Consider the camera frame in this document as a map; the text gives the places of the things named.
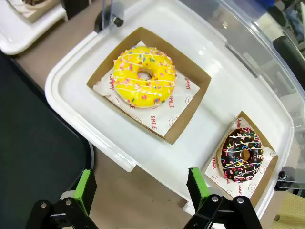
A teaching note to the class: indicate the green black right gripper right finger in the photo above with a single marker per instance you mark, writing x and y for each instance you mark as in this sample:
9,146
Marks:
199,188

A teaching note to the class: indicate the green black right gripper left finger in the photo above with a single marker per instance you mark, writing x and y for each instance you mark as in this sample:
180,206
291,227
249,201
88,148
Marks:
82,188

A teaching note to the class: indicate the chocolate rainbow sprinkled donut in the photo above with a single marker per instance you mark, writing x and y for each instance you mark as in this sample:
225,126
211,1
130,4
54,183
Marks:
228,162

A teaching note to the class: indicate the black serving tray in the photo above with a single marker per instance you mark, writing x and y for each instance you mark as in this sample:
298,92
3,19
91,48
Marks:
35,143

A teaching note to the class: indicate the brown cardboard donut tray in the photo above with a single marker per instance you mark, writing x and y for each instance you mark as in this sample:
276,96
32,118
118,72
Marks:
38,13
264,183
177,60

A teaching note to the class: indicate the yellow sprinkled donut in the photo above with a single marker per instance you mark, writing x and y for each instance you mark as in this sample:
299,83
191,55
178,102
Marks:
124,78

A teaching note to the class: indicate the chocolate nut crumb donut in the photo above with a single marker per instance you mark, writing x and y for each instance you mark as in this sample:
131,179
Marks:
34,2

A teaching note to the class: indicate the white printed paper liner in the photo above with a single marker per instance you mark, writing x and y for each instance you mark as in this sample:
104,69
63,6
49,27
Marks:
17,7
162,119
247,188

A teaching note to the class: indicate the white display case base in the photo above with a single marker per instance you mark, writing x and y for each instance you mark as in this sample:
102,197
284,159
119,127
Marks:
14,35
76,95

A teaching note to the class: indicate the clear display case lid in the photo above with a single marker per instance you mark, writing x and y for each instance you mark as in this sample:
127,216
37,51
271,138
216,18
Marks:
262,59

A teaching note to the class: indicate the person in blue hoodie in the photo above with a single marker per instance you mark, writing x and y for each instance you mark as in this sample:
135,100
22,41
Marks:
295,26

